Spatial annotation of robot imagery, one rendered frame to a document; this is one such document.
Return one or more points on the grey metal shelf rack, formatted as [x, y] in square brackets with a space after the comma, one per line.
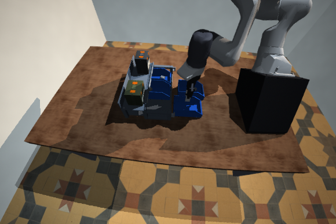
[151, 109]

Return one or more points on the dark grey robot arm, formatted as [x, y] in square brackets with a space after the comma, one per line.
[270, 56]

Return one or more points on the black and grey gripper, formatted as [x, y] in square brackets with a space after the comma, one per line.
[190, 87]

